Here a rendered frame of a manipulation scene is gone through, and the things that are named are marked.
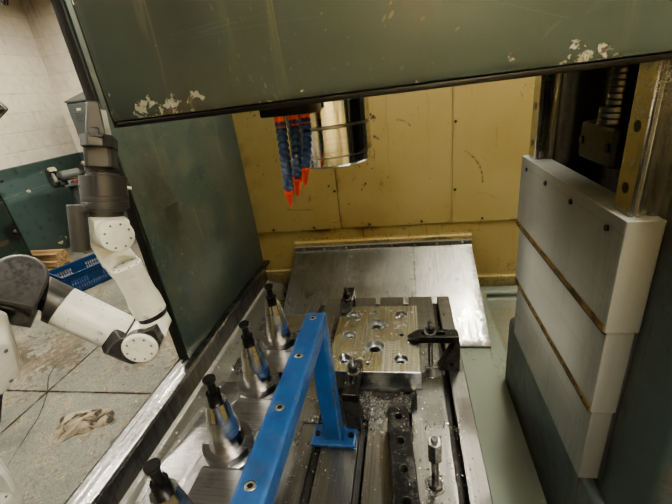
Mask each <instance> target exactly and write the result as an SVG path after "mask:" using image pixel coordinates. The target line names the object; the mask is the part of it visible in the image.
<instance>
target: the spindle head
mask: <svg viewBox="0 0 672 504"><path fill-rule="evenodd" d="M73 3H74V6H75V9H76V12H77V15H78V18H79V21H80V24H81V27H82V30H83V32H84V35H85V38H86V41H87V44H88V47H89V50H90V53H91V56H92V59H93V62H94V65H95V68H96V71H97V74H98V77H99V80H100V83H101V86H102V88H103V91H104V94H105V97H106V100H107V103H108V106H109V109H110V112H111V115H112V118H113V120H114V122H118V123H117V126H118V127H119V128H121V127H129V126H137V125H145V124H153V123H161V122H169V121H177V120H186V119H194V118H202V117H210V116H218V115H226V114H234V113H242V112H251V111H259V110H267V109H275V108H283V107H291V106H299V105H307V104H315V103H324V102H332V101H340V100H348V99H356V98H364V97H372V96H380V95H389V94H397V93H405V92H413V91H421V90H429V89H437V88H445V87H454V86H462V85H470V84H478V83H486V82H494V81H502V80H510V79H518V78H527V77H535V76H543V75H551V74H559V73H567V72H575V71H583V70H592V69H600V68H608V67H616V66H624V65H632V64H640V63H648V62H657V61H665V60H672V0H73Z"/></svg>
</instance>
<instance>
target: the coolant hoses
mask: <svg viewBox="0 0 672 504"><path fill-rule="evenodd" d="M319 111H321V103H315V104H307V105H299V106H291V107H283V108H275V109H267V110H259V112H260V117H261V118H270V117H274V122H275V128H276V134H278V135H277V141H279V142H278V148H280V149H279V154H280V155H281V156H280V161H281V165H280V166H281V168H282V169H281V172H282V178H283V184H284V186H283V188H284V193H285V195H286V198H287V201H288V204H289V206H290V207H292V206H293V198H294V189H295V193H296V196H299V195H300V190H301V183H302V181H303V185H307V181H308V176H309V171H310V166H311V165H310V161H311V156H310V155H311V154H312V151H311V148H312V144H311V142H312V137H311V135H312V132H311V130H310V129H311V124H310V123H311V118H310V113H315V112H319ZM298 115H300V122H301V129H302V132H301V135H302V136H303V137H302V139H301V140H302V142H303V143H302V148H303V149H302V148H301V146H300V144H301V140H300V132H299V131H300V127H299V126H298V125H299V119H298ZM285 116H287V117H288V125H289V131H290V135H289V136H290V138H291V140H290V144H291V145H292V146H291V151H292V154H291V157H290V155H289V153H290V150H289V148H288V147H289V143H288V141H287V140H288V136H287V134H286V133H287V128H286V127H287V126H286V119H285ZM301 150H302V151H301ZM300 151H301V152H300ZM291 158H293V159H292V161H291V162H290V160H291ZM291 163H292V164H293V165H292V164H291ZM291 165H292V168H291ZM301 176H302V177H301Z"/></svg>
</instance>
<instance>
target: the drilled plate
mask: <svg viewBox="0 0 672 504"><path fill-rule="evenodd" d="M371 309H373V310H371ZM355 310H356V311H355ZM363 310H365V311H366V312H365V311H363ZM399 310H401V311H399ZM402 310H406V311H402ZM357 311H358V313H357ZM372 311H373V313H371V312H372ZM380 311H382V312H380ZM359 312H360V313H363V315H361V316H360V314H359ZM374 313H375V314H374ZM394 313H396V315H395V314H394ZM348 315H349V317H353V319H352V318H349V317H348V318H347V316H348ZM348 315H347V314H342V313H341V314H340V317H339V321H338V325H337V329H336V333H335V336H334V340H333V344H332V348H331V349H332V356H333V362H334V369H335V375H336V382H337V386H342V387H344V383H345V378H346V372H347V367H348V366H347V365H348V363H347V361H349V358H350V357H354V359H356V358H359V357H361V358H363V359H364V361H363V360H362V361H363V365H364V366H363V369H362V377H361V384H360V387H379V388H416V389H422V385H421V364H420V349H419V343H412V342H409V341H406V339H407V335H409V334H410V333H412V332H413V331H416V330H418V318H417V306H360V307H352V310H351V311H350V313H348ZM370 315H371V316H370ZM393 315H394V316H393ZM357 316H359V317H358V318H357ZM404 316H405V317H406V318H405V317H404ZM355 317H356V318H355ZM396 317H397V318H396ZM398 317H400V318H398ZM374 318H375V319H374ZM377 318H378V319H377ZM379 318H380V319H379ZM357 319H360V320H358V321H357ZM366 319H367V320H366ZM370 319H371V320H370ZM373 319H374V320H373ZM352 320H353V321H352ZM355 320H356V321H355ZM372 320H373V321H372ZM384 320H385V322H384ZM347 322H348V323H347ZM386 322H387V323H386ZM346 323H347V325H346ZM353 323H354V324H353ZM366 323H368V324H366ZM385 323H386V324H385ZM350 325H351V326H350ZM367 325H368V326H369V328H371V330H370V329H369V328H368V326H367ZM384 325H385V326H386V325H389V326H386V328H385V326H384ZM345 326H346V327H345ZM360 327H361V328H360ZM381 327H384V328H382V329H381ZM396 327H398V328H399V329H397V328H396ZM351 328H352V329H351ZM357 328H358V329H357ZM372 328H373V329H374V328H375V329H378V330H372ZM395 328H396V329H395ZM385 329H386V330H385ZM391 329H392V330H391ZM345 331H347V332H345ZM353 331H355V332H353ZM380 331H381V333H380ZM379 333H380V334H379ZM355 334H356V335H355ZM396 334H397V335H396ZM344 338H346V339H344ZM349 338H350V339H349ZM351 338H352V339H351ZM357 338H358V339H357ZM404 338H405V339H404ZM372 339H373V341H371V340H372ZM376 339H378V340H376ZM360 341H361V342H360ZM367 341H368V342H367ZM365 344H366V346H365V347H364V345H365ZM363 348H364V349H363ZM365 349H367V350H365ZM357 350H358V351H359V352H358V351H357ZM360 350H361V351H360ZM381 350H382V351H383V352H382V351H381ZM365 351H366V352H365ZM370 351H371V353H370ZM379 351H380V353H379ZM341 352H347V354H346V353H344V354H342V353H341ZM348 352H350V353H351V352H352V353H353V354H352V353H351V355H350V354H349V355H348ZM372 352H375V353H372ZM376 352H377V353H376ZM397 353H398V354H400V355H399V356H396V355H398V354H397ZM340 354H341V355H340ZM362 354H363V356H362ZM365 354H366V355H365ZM378 354H379V355H378ZM403 354H404V355H403ZM353 355H354V356H353ZM369 357H370V358H369ZM391 357H392V358H391ZM336 358H338V359H336ZM394 358H395V360H394V361H393V359H394ZM408 358H409V359H408ZM367 360H369V362H370V361H371V362H370V363H368V361H367ZM372 361H373V363H372ZM395 361H396V362H398V363H396V362H395ZM343 362H344V363H343ZM374 362H375V363H374ZM394 362H395V363H394ZM345 363H346V364H345ZM365 363H366V364H367V365H366V364H365ZM399 363H401V364H399ZM370 364H371V365H370ZM402 365H403V366H402Z"/></svg>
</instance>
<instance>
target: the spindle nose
mask: <svg viewBox="0 0 672 504"><path fill-rule="evenodd" d="M285 117H286V123H287V128H288V136H289V135H290V131H289V125H288V117H287V116H285ZM310 118H311V123H310V124H311V129H310V130H311V132H312V135H311V137H312V142H311V144H312V148H311V151H312V154H311V155H310V156H311V161H310V165H311V166H310V169H329V168H337V167H343V166H349V165H353V164H357V163H360V162H363V161H366V160H367V159H369V158H370V157H371V155H372V154H371V147H372V141H371V128H370V120H369V118H370V116H369V103H368V97H364V98H356V99H348V100H340V101H332V102H324V103H321V111H319V112H315V113H310ZM298 119H299V125H298V126H299V127H300V131H299V132H300V140H301V139H302V137H303V136H302V135H301V132H302V129H301V122H300V115H298ZM290 140H291V138H290V136H289V142H290ZM302 143H303V142H302V140H301V144H300V146H301V148H302ZM302 149H303V148H302Z"/></svg>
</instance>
